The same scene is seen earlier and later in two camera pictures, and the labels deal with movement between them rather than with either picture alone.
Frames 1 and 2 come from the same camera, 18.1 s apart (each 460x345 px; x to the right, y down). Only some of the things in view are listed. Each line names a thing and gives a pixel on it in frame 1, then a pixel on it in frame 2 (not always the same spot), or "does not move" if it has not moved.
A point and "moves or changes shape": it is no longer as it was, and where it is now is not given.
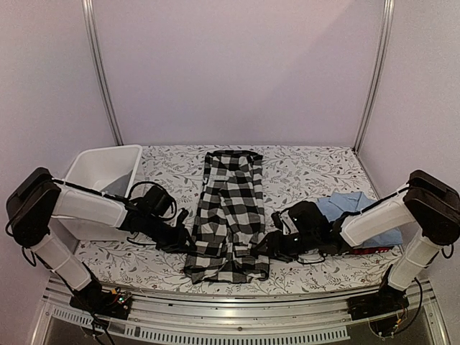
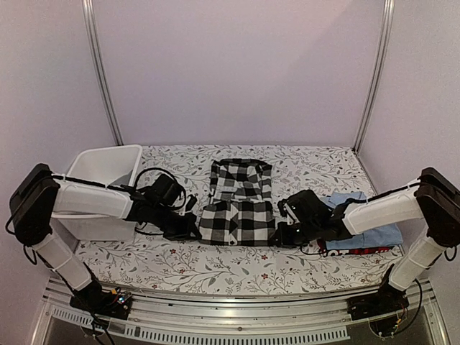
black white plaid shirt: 228,242 moves or changes shape
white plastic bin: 111,169 does not move
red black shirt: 371,249 does not move
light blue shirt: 341,203 does not move
